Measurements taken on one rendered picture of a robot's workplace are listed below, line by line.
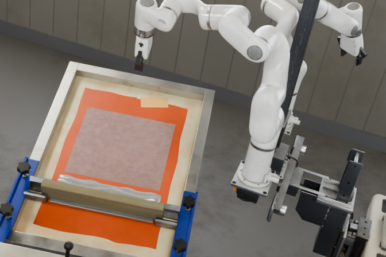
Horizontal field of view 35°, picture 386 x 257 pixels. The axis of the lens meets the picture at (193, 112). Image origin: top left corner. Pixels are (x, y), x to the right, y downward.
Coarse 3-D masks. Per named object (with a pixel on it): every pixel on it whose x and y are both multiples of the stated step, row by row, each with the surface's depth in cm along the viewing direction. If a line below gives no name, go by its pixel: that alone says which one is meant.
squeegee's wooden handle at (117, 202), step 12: (48, 180) 200; (48, 192) 201; (60, 192) 200; (72, 192) 199; (84, 192) 199; (96, 192) 199; (108, 192) 200; (84, 204) 203; (96, 204) 202; (108, 204) 200; (120, 204) 199; (132, 204) 198; (144, 204) 198; (156, 204) 199; (144, 216) 202; (156, 216) 201
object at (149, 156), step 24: (144, 120) 232; (168, 120) 234; (144, 144) 226; (168, 144) 227; (120, 168) 218; (144, 168) 219; (168, 168) 220; (168, 192) 214; (120, 240) 201; (144, 240) 202
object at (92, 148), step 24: (96, 96) 237; (120, 96) 239; (96, 120) 230; (120, 120) 231; (72, 144) 222; (96, 144) 224; (120, 144) 225; (72, 168) 216; (96, 168) 217; (48, 216) 204; (72, 216) 205; (96, 216) 205
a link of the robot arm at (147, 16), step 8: (144, 0) 212; (152, 0) 212; (136, 8) 212; (144, 8) 210; (152, 8) 210; (160, 8) 210; (168, 8) 210; (136, 16) 214; (144, 16) 211; (152, 16) 209; (160, 16) 208; (168, 16) 208; (176, 16) 212; (136, 24) 216; (144, 24) 214; (152, 24) 212; (160, 24) 209; (168, 24) 208
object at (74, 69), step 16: (80, 64) 242; (64, 80) 236; (112, 80) 241; (128, 80) 240; (144, 80) 240; (160, 80) 241; (64, 96) 231; (192, 96) 241; (208, 96) 239; (208, 112) 234; (48, 128) 221; (48, 144) 220; (192, 160) 219; (192, 176) 215; (16, 224) 199; (16, 240) 193; (32, 240) 194; (48, 240) 195; (80, 256) 193; (96, 256) 193; (112, 256) 194; (128, 256) 194
